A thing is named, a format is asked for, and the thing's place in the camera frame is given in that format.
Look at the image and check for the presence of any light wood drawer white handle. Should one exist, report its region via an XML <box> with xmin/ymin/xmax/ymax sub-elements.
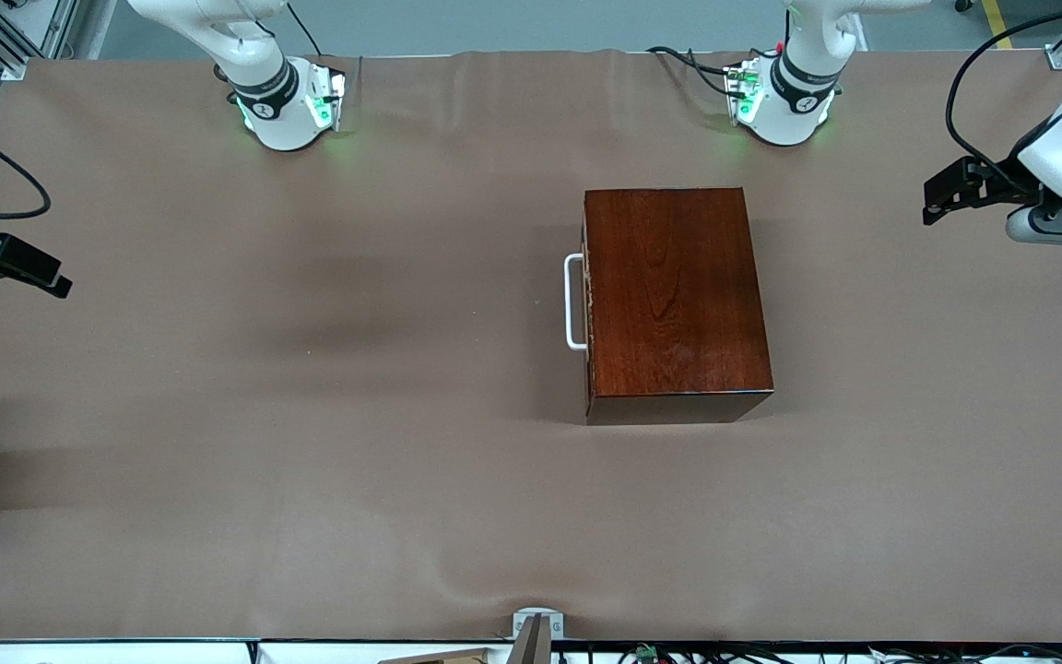
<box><xmin>563</xmin><ymin>192</ymin><xmax>595</xmax><ymax>421</ymax></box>

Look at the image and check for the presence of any dark wooden drawer cabinet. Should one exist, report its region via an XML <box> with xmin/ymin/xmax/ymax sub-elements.
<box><xmin>584</xmin><ymin>187</ymin><xmax>775</xmax><ymax>426</ymax></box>

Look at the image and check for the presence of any brown table mat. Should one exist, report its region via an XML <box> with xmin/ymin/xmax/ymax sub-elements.
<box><xmin>0</xmin><ymin>48</ymin><xmax>1062</xmax><ymax>645</ymax></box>

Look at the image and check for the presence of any tan wooden board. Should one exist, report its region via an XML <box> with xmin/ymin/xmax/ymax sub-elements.
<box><xmin>377</xmin><ymin>647</ymin><xmax>493</xmax><ymax>664</ymax></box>

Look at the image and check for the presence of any black left base cable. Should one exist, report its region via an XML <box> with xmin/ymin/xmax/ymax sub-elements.
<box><xmin>645</xmin><ymin>44</ymin><xmax>746</xmax><ymax>99</ymax></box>

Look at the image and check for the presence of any black base cable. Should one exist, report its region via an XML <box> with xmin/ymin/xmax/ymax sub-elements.
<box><xmin>286</xmin><ymin>0</ymin><xmax>328</xmax><ymax>58</ymax></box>
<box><xmin>645</xmin><ymin>44</ymin><xmax>746</xmax><ymax>99</ymax></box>

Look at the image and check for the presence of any black right base cable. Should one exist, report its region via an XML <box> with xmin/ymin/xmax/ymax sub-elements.
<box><xmin>286</xmin><ymin>0</ymin><xmax>328</xmax><ymax>58</ymax></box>

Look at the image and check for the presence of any grey metal bracket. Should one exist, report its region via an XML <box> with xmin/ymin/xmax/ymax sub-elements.
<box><xmin>505</xmin><ymin>607</ymin><xmax>566</xmax><ymax>664</ymax></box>

